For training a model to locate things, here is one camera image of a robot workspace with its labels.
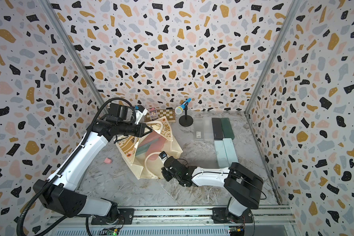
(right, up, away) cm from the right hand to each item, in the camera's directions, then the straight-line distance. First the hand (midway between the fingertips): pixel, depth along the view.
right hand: (164, 167), depth 84 cm
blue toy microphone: (+8, +34, +11) cm, 37 cm away
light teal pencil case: (+42, +7, +14) cm, 45 cm away
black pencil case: (+36, +22, +27) cm, 50 cm away
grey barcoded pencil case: (+22, +21, +27) cm, 41 cm away
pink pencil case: (-9, +17, +11) cm, 22 cm away
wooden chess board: (-1, +33, +34) cm, 47 cm away
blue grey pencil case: (-13, +11, +9) cm, 19 cm away
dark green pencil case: (+44, +22, +29) cm, 57 cm away
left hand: (-4, +22, -10) cm, 25 cm away
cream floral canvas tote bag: (-8, +3, -11) cm, 14 cm away
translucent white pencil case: (+30, +21, +31) cm, 48 cm away
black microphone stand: (+12, +28, +33) cm, 45 cm away
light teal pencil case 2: (+36, +6, +12) cm, 38 cm away
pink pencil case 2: (-10, +8, +12) cm, 17 cm away
